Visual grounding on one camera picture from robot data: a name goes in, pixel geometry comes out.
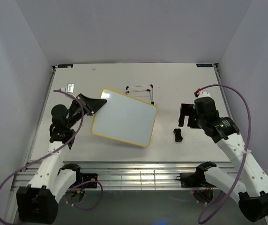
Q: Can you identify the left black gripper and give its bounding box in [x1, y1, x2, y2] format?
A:
[67, 94, 107, 128]

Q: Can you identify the black bone-shaped eraser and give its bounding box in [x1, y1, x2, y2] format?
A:
[173, 128, 183, 142]

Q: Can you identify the yellow framed whiteboard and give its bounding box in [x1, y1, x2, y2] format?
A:
[90, 88, 157, 148]

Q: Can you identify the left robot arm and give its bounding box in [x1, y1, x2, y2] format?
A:
[16, 94, 107, 225]

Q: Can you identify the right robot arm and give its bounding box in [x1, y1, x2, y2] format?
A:
[179, 97, 268, 222]

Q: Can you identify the right blue corner label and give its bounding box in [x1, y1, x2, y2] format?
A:
[196, 63, 213, 68]

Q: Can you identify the blue corner label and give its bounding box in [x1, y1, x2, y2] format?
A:
[57, 64, 74, 68]
[196, 63, 213, 68]

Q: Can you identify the left blue corner label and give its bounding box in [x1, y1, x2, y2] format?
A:
[57, 64, 74, 68]

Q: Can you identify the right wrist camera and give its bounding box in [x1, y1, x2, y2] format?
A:
[194, 89, 211, 98]

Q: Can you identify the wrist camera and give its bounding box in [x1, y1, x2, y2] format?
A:
[194, 89, 211, 98]
[59, 83, 74, 94]

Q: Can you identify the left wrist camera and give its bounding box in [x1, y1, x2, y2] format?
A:
[59, 83, 74, 94]

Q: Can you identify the wire whiteboard stand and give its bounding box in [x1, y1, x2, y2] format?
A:
[125, 84, 155, 105]

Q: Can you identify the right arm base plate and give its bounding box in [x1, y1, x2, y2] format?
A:
[175, 173, 215, 188]

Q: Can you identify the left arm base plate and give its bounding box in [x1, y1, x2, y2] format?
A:
[80, 173, 98, 189]

